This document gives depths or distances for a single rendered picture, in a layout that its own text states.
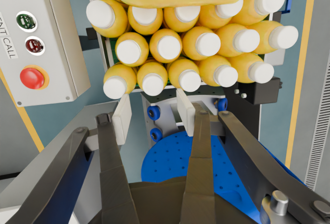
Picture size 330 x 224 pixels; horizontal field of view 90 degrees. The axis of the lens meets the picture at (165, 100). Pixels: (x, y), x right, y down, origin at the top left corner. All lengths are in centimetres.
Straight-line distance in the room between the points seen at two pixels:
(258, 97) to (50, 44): 48
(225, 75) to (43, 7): 32
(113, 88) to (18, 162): 194
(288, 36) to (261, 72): 8
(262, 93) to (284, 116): 156
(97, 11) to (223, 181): 38
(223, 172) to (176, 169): 10
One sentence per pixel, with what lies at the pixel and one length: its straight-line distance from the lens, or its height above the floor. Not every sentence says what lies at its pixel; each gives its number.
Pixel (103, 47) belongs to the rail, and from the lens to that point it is 44.
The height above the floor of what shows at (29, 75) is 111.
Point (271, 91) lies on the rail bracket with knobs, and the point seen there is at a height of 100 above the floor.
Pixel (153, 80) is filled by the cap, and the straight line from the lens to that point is 31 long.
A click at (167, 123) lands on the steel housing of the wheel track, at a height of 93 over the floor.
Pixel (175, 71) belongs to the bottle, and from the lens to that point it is 34.
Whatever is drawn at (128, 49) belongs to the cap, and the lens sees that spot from 30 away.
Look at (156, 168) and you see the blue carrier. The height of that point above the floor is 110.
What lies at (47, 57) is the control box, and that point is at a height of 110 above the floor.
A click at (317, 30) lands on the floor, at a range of 199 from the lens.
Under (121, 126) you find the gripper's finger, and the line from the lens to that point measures 16.
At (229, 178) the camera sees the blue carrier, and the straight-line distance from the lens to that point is 39.
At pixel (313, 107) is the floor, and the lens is 223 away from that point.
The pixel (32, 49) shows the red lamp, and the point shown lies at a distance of 34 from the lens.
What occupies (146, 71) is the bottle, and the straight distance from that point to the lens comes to 34.
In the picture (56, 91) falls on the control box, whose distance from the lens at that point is 35.
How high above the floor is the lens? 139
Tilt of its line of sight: 69 degrees down
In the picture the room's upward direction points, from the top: 166 degrees clockwise
